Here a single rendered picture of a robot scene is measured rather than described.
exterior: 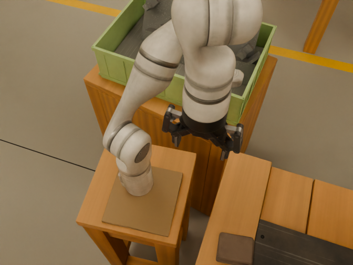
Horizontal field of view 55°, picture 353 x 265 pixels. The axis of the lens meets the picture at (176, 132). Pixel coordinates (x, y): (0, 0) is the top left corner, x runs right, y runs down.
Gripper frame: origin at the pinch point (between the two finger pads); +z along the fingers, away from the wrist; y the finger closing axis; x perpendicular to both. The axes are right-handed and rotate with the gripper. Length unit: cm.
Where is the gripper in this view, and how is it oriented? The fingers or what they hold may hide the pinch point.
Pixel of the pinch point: (200, 148)
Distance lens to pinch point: 66.6
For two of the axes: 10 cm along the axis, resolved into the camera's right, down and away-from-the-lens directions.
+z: 0.0, 5.5, 8.4
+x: 3.3, -7.9, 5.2
